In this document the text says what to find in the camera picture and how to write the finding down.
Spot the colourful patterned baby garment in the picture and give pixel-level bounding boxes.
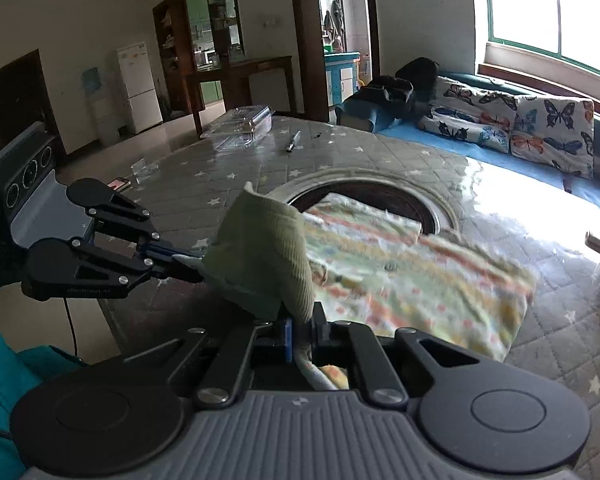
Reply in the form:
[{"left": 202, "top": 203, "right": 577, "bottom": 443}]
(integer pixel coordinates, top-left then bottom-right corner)
[{"left": 172, "top": 181, "right": 539, "bottom": 391}]

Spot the smartphone on table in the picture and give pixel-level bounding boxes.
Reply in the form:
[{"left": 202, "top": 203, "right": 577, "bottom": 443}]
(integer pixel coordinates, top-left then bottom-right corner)
[{"left": 108, "top": 178, "right": 131, "bottom": 191}]

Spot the round black induction cooktop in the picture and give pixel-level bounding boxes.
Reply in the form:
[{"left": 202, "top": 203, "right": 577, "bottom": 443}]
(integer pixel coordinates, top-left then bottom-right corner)
[{"left": 288, "top": 180, "right": 440, "bottom": 234}]

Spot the teal chair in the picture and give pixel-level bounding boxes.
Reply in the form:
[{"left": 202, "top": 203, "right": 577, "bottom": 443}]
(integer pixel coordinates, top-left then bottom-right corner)
[{"left": 0, "top": 334, "right": 85, "bottom": 479}]

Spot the white refrigerator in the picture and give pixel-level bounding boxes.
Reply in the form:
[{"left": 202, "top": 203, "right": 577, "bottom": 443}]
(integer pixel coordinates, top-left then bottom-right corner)
[{"left": 117, "top": 42, "right": 162, "bottom": 133}]

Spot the clear plastic food container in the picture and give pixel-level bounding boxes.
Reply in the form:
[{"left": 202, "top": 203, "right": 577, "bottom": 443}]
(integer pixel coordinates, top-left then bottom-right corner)
[{"left": 201, "top": 105, "right": 273, "bottom": 152}]

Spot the black silver pen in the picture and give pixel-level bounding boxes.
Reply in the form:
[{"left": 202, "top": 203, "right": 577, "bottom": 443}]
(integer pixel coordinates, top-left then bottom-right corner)
[{"left": 286, "top": 130, "right": 301, "bottom": 153}]

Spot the dark wooden shelf cabinet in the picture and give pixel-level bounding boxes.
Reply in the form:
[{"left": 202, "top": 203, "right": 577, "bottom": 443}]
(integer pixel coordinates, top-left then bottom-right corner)
[{"left": 152, "top": 0, "right": 298, "bottom": 134}]

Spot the grey quilted star tablecloth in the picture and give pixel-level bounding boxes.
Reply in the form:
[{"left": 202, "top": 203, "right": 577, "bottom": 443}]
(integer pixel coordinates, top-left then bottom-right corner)
[{"left": 57, "top": 114, "right": 600, "bottom": 480}]

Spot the black bag on sofa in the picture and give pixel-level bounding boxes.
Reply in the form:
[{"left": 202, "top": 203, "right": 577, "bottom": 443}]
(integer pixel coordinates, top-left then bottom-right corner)
[{"left": 361, "top": 58, "right": 439, "bottom": 119}]

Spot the butterfly pillow lying flat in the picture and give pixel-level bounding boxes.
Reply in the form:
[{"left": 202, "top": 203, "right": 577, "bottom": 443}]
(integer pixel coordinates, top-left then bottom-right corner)
[{"left": 418, "top": 76, "right": 518, "bottom": 154}]

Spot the blue white small cabinet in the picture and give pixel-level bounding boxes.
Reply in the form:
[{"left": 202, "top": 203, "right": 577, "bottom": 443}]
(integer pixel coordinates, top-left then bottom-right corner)
[{"left": 324, "top": 51, "right": 361, "bottom": 106}]

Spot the blue sofa bed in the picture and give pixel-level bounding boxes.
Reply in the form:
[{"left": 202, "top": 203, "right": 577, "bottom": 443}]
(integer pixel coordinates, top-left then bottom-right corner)
[{"left": 336, "top": 58, "right": 600, "bottom": 206}]

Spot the butterfly pillow upright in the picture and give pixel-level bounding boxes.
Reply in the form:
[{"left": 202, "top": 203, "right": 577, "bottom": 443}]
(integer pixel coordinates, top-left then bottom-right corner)
[{"left": 509, "top": 96, "right": 595, "bottom": 179}]

